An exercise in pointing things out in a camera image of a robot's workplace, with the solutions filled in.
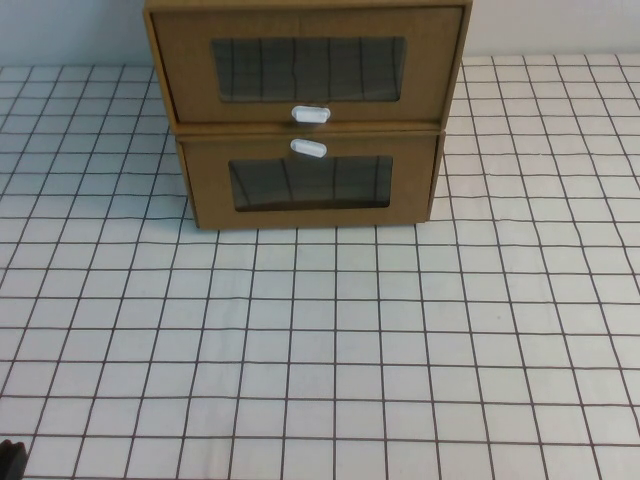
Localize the cardboard shoe box drawer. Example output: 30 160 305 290
149 6 466 124

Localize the cardboard shoe box with window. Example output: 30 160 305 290
174 129 446 232

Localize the cardboard shoe box shell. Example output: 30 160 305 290
143 0 472 126

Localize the white plastic drawer handle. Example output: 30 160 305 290
290 103 332 124
289 138 329 159

